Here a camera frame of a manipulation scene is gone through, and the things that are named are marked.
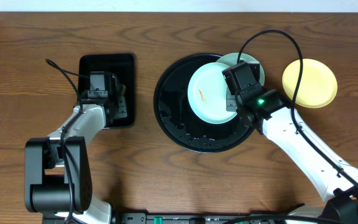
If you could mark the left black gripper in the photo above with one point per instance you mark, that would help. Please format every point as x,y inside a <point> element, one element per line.
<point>121,106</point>

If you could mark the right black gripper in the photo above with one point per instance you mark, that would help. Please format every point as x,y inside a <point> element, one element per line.
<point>232,102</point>

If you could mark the yellow plate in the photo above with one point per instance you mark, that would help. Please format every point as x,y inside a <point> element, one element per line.
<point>318,85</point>

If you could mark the green yellow sponge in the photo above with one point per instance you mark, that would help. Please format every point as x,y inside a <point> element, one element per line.
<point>122,90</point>

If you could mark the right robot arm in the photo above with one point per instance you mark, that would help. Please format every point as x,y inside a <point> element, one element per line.
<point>336,181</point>

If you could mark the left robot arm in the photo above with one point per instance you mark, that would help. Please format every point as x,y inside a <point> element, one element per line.
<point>57,171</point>

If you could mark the black rectangular tray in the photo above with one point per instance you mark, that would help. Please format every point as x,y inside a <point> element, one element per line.
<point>123,65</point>

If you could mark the round black tray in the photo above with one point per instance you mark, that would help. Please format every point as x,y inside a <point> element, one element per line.
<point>178,121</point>

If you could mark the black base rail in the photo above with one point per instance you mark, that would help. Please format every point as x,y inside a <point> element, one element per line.
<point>142,218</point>

